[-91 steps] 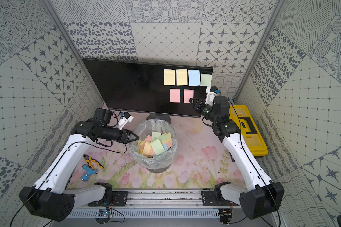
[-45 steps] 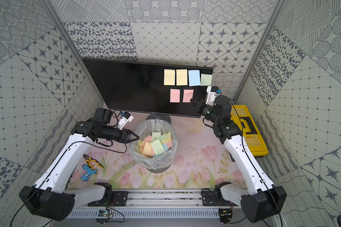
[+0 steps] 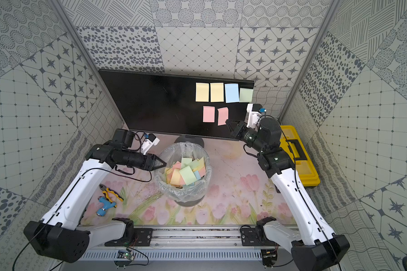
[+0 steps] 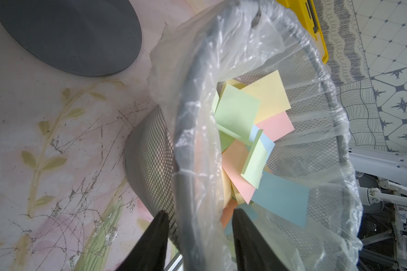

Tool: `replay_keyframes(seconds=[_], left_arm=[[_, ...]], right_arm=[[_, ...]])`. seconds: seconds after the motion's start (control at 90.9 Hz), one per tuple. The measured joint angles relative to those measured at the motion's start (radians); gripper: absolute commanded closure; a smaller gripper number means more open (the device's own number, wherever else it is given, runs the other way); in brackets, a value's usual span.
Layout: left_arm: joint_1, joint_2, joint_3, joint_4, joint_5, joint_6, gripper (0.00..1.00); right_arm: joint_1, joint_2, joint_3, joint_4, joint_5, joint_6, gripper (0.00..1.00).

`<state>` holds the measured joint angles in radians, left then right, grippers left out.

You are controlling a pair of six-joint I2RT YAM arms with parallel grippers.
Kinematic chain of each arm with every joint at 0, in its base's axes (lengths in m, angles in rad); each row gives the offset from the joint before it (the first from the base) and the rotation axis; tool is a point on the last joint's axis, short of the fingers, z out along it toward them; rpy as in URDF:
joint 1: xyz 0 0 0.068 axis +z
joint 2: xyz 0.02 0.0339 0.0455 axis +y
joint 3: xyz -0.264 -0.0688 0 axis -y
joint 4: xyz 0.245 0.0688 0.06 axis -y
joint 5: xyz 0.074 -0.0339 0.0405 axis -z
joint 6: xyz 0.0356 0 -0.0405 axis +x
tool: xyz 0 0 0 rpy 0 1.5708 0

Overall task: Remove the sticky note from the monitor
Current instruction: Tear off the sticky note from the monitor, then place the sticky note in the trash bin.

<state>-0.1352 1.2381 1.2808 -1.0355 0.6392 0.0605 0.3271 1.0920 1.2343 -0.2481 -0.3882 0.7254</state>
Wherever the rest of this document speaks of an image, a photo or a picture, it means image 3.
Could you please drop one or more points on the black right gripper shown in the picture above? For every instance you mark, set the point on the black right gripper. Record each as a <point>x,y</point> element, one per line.
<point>237,132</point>

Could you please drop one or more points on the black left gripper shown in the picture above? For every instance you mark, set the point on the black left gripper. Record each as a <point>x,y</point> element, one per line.
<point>148,161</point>

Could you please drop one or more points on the pink sticky note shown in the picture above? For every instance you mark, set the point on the pink sticky note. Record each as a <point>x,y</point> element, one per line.
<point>223,115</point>
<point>208,114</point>

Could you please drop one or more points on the blue sticky note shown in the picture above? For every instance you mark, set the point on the blue sticky note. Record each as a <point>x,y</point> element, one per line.
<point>231,93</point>

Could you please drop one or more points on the green sticky note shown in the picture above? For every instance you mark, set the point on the green sticky note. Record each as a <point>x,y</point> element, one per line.
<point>245,95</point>

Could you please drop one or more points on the yellow sticky note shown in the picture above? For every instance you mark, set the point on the yellow sticky note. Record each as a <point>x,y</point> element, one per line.
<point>217,92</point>

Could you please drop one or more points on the orange-yellow sticky note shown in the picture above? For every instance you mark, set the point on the orange-yellow sticky note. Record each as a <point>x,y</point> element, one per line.
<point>202,92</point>

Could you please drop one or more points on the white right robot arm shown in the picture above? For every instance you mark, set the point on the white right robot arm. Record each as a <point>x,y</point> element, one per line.
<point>314,246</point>

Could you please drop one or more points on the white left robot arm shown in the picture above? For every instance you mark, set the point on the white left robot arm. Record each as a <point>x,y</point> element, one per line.
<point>59,234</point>

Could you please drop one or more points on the pile of discarded sticky notes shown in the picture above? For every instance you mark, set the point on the pile of discarded sticky notes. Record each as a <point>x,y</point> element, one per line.
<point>186,172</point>

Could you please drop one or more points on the black monitor with grey stand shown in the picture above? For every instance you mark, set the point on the black monitor with grey stand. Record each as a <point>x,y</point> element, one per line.
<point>166,104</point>

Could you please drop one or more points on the mesh bin with plastic liner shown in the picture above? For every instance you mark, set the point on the mesh bin with plastic liner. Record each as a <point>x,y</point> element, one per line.
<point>187,196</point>

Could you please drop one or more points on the yellow black toolbox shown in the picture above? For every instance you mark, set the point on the yellow black toolbox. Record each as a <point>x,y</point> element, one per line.
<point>291,143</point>

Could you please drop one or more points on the blue plastic tool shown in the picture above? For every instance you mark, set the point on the blue plastic tool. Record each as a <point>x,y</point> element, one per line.
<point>106,205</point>

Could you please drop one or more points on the left circuit board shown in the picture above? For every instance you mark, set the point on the left circuit board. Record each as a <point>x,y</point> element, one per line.
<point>124,258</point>

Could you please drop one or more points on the circuit board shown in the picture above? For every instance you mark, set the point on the circuit board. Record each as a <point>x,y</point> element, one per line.
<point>269,258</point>
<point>124,258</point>

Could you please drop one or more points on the right circuit board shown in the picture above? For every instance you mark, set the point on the right circuit board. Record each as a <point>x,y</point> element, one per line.
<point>269,258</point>

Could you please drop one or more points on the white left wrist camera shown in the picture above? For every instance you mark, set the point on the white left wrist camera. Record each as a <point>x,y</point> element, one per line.
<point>149,141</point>

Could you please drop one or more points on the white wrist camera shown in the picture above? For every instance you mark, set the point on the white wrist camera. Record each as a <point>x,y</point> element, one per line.
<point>149,141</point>
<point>254,112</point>

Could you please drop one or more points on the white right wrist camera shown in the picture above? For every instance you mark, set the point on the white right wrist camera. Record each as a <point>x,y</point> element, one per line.
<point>254,112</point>

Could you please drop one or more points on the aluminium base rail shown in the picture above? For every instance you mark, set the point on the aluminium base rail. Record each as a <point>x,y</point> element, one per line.
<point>193,243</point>

